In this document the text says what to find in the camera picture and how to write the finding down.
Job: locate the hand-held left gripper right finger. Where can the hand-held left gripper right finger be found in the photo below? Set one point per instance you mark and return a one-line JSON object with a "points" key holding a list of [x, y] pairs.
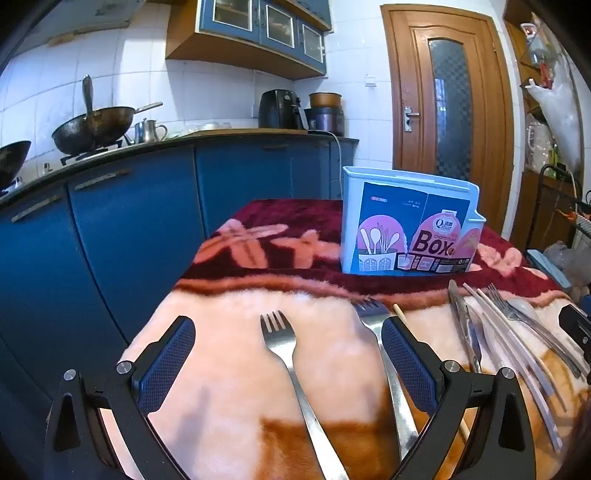
{"points": [[408, 364]]}

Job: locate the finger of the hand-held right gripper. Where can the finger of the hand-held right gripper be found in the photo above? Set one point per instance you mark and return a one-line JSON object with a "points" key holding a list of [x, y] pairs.
{"points": [[577, 330]]}

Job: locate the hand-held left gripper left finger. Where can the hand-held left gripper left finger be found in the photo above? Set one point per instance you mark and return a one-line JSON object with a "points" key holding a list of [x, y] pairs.
{"points": [[168, 355]]}

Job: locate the wooden chopstick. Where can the wooden chopstick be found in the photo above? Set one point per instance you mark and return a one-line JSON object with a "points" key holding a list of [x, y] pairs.
{"points": [[398, 310]]}

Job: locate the stainless steel spoon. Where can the stainless steel spoon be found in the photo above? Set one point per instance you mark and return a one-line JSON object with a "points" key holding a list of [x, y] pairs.
{"points": [[521, 309]]}

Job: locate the white and silver chopstick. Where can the white and silver chopstick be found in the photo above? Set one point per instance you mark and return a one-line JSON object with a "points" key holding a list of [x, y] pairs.
{"points": [[508, 347], [521, 344]]}

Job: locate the stainless steel fork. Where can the stainless steel fork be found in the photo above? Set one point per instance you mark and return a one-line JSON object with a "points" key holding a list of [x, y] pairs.
{"points": [[282, 346], [501, 304], [369, 316]]}

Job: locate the light blue utensil holder box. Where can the light blue utensil holder box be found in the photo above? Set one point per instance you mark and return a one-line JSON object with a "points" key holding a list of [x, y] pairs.
{"points": [[392, 194]]}

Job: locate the pink and maroon floral blanket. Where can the pink and maroon floral blanket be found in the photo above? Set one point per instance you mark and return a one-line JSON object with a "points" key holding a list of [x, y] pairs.
{"points": [[240, 369]]}

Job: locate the stainless steel table knife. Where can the stainless steel table knife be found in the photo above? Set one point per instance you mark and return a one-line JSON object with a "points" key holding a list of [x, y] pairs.
{"points": [[459, 304]]}

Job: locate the blue base cabinets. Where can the blue base cabinets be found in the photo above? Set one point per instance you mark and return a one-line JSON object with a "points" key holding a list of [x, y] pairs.
{"points": [[138, 221]]}

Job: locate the gas stove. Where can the gas stove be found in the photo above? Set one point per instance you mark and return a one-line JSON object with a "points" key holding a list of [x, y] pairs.
{"points": [[92, 154]]}

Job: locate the white plastic bag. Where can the white plastic bag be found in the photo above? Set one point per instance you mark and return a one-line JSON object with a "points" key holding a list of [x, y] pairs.
{"points": [[561, 115]]}

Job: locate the stainless steel kettle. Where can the stainless steel kettle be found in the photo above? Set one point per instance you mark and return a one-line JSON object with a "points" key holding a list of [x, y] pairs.
{"points": [[147, 131]]}

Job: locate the clear plastic containers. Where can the clear plastic containers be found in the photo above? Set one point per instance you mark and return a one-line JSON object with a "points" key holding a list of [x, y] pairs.
{"points": [[207, 127]]}

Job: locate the black wok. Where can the black wok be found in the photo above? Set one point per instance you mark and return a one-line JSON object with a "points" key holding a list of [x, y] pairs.
{"points": [[92, 129], [11, 161]]}

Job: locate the dark rice cooker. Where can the dark rice cooker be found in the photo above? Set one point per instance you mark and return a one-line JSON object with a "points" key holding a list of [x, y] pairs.
{"points": [[325, 121]]}

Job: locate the black air fryer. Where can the black air fryer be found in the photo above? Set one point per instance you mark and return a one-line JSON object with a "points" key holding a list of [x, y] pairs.
{"points": [[277, 110]]}

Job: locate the metal spatula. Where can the metal spatula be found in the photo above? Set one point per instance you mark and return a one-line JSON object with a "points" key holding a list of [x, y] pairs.
{"points": [[87, 97]]}

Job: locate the brown pot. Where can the brown pot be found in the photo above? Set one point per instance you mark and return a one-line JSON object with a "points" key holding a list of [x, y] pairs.
{"points": [[325, 100]]}

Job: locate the wooden shelf unit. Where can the wooden shelf unit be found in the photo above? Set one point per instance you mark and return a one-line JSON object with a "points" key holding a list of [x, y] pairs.
{"points": [[521, 46]]}

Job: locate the wooden door with glass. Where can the wooden door with glass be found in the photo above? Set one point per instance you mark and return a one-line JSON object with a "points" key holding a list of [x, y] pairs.
{"points": [[411, 69]]}

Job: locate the range hood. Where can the range hood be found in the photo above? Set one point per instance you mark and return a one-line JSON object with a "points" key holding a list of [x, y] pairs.
{"points": [[69, 18]]}

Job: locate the white wall switch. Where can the white wall switch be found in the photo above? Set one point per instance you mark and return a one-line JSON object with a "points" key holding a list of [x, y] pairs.
{"points": [[370, 80]]}

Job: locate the blue glass-door wall cabinet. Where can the blue glass-door wall cabinet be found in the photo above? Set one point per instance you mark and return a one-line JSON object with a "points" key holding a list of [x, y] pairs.
{"points": [[258, 41]]}

